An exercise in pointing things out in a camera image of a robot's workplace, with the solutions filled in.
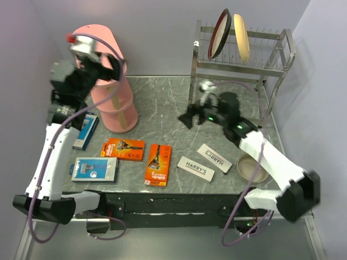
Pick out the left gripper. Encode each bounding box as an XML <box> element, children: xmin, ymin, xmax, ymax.
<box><xmin>75</xmin><ymin>51</ymin><xmax>126</xmax><ymax>100</ymax></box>

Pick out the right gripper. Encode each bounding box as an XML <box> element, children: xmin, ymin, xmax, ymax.
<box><xmin>177</xmin><ymin>91</ymin><xmax>227</xmax><ymax>129</ymax></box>

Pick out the pink three-tier shelf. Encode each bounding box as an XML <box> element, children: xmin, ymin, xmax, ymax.
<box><xmin>74</xmin><ymin>24</ymin><xmax>138</xmax><ymax>133</ymax></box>

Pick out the orange gillette box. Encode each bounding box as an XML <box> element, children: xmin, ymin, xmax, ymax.
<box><xmin>144</xmin><ymin>144</ymin><xmax>172</xmax><ymax>187</ymax></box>
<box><xmin>100</xmin><ymin>138</ymin><xmax>145</xmax><ymax>161</ymax></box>

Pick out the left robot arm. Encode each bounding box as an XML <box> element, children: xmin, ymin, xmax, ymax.
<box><xmin>12</xmin><ymin>52</ymin><xmax>125</xmax><ymax>225</ymax></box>

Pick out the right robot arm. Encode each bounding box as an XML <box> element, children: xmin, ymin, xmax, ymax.
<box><xmin>178</xmin><ymin>92</ymin><xmax>321</xmax><ymax>223</ymax></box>

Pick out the white Harry's box right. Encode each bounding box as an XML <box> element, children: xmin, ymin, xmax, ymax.
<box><xmin>197</xmin><ymin>144</ymin><xmax>233</xmax><ymax>174</ymax></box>

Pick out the white harry's box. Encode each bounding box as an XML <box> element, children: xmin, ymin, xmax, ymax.
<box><xmin>197</xmin><ymin>144</ymin><xmax>233</xmax><ymax>174</ymax></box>
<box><xmin>177</xmin><ymin>156</ymin><xmax>215</xmax><ymax>183</ymax></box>

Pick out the blue razor box upper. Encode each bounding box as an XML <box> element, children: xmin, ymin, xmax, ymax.
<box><xmin>73</xmin><ymin>112</ymin><xmax>99</xmax><ymax>151</ymax></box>

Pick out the white Harry's box left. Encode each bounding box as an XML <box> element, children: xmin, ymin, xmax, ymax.
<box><xmin>177</xmin><ymin>156</ymin><xmax>215</xmax><ymax>183</ymax></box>

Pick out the beige bowl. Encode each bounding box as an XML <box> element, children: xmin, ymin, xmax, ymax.
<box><xmin>236</xmin><ymin>153</ymin><xmax>269</xmax><ymax>184</ymax></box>

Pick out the dark red plate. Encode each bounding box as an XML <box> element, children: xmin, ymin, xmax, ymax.
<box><xmin>208</xmin><ymin>8</ymin><xmax>232</xmax><ymax>60</ymax></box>

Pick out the cream yellow plate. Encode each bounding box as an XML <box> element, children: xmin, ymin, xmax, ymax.
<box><xmin>234</xmin><ymin>14</ymin><xmax>250</xmax><ymax>64</ymax></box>

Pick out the blue Harry's razor box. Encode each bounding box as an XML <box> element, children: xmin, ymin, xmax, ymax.
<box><xmin>70</xmin><ymin>157</ymin><xmax>118</xmax><ymax>183</ymax></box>

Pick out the metal dish rack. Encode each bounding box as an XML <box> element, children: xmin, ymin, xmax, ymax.
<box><xmin>188</xmin><ymin>20</ymin><xmax>296</xmax><ymax>126</ymax></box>

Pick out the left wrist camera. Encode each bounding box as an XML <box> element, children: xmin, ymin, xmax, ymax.
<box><xmin>67</xmin><ymin>34</ymin><xmax>99</xmax><ymax>61</ymax></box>

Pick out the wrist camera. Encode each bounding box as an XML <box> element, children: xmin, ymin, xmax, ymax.
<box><xmin>67</xmin><ymin>34</ymin><xmax>99</xmax><ymax>61</ymax></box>
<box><xmin>199</xmin><ymin>80</ymin><xmax>216</xmax><ymax>98</ymax></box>

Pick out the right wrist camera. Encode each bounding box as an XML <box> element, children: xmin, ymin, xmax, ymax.
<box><xmin>199</xmin><ymin>80</ymin><xmax>216</xmax><ymax>98</ymax></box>

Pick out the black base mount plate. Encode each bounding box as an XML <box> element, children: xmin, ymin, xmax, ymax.
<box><xmin>62</xmin><ymin>191</ymin><xmax>277</xmax><ymax>234</ymax></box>

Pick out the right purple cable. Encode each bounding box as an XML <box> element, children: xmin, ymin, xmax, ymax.
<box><xmin>211</xmin><ymin>80</ymin><xmax>275</xmax><ymax>246</ymax></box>

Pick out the aluminium rail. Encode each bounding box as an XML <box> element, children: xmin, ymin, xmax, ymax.
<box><xmin>26</xmin><ymin>211</ymin><xmax>314</xmax><ymax>223</ymax></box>

